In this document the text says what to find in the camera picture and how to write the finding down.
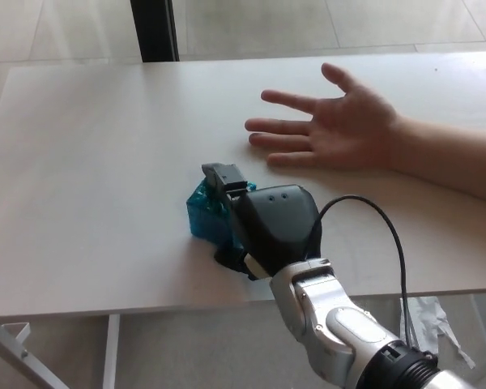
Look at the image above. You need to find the black door frame post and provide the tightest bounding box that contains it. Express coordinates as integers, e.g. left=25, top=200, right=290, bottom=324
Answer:
left=130, top=0, right=181, bottom=63

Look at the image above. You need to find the white slanted table leg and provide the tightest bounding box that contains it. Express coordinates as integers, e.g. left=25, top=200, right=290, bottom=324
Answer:
left=0, top=323, right=62, bottom=389

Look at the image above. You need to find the bare person forearm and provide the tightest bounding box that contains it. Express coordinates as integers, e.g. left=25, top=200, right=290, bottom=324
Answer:
left=390, top=115, right=486, bottom=203

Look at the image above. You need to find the bare person hand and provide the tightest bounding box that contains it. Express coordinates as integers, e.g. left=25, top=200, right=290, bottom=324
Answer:
left=245, top=62, right=402, bottom=171

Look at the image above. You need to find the blue foil-wrapped cube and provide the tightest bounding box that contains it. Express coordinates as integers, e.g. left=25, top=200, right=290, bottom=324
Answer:
left=185, top=181, right=258, bottom=250

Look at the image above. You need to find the white metal hook bracket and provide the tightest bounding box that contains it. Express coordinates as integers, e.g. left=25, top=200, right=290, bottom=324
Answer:
left=2, top=322, right=32, bottom=346

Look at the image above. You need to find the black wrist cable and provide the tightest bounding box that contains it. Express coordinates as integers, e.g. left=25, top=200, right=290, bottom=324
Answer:
left=307, top=195, right=420, bottom=350

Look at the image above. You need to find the white straight table leg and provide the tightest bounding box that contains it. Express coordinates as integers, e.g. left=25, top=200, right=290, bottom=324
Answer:
left=103, top=314, right=121, bottom=389

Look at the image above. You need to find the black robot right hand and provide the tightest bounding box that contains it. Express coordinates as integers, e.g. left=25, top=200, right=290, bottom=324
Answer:
left=201, top=161, right=323, bottom=283

